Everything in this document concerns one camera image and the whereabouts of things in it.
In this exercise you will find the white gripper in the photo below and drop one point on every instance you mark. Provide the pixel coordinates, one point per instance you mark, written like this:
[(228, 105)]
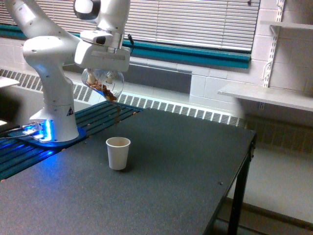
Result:
[(101, 50)]

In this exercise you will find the clear plastic cup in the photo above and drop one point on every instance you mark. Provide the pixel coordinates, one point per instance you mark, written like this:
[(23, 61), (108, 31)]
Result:
[(116, 87)]

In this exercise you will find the brown nuts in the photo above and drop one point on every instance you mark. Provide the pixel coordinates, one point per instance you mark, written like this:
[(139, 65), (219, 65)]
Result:
[(107, 94)]

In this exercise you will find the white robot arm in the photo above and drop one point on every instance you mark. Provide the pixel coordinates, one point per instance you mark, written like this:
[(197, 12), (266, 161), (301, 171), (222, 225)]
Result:
[(107, 15)]

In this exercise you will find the white paper cup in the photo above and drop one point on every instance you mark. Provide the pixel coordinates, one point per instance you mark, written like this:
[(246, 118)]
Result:
[(118, 148)]

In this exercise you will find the teal window sill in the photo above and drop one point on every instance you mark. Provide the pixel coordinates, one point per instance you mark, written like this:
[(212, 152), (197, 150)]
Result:
[(183, 54)]

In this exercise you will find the white baseboard radiator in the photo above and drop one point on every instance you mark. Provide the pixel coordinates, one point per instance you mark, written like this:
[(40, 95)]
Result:
[(84, 94)]

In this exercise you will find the white object left edge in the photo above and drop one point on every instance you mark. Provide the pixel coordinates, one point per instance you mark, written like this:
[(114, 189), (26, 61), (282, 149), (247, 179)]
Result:
[(7, 82)]

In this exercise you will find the white window blinds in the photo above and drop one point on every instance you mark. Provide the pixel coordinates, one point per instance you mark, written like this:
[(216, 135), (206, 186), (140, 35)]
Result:
[(221, 24)]

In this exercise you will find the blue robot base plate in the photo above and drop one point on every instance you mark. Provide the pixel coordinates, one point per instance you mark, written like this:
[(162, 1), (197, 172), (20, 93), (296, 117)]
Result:
[(55, 145)]

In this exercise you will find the black table frame leg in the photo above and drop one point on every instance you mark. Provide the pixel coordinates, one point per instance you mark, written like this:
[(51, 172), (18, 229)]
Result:
[(225, 163)]

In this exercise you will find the white shelf rail bracket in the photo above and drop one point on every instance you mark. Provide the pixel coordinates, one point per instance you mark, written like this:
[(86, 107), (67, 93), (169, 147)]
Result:
[(275, 29)]

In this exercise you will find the upper white wall shelf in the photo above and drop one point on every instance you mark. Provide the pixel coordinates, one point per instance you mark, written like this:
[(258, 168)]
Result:
[(287, 25)]

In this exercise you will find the white wall shelf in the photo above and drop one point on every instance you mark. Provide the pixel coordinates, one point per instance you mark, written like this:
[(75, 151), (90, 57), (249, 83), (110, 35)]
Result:
[(273, 96), (287, 25)]

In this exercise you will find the lower white wall shelf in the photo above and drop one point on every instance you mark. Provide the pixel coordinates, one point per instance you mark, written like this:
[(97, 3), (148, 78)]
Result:
[(273, 96)]

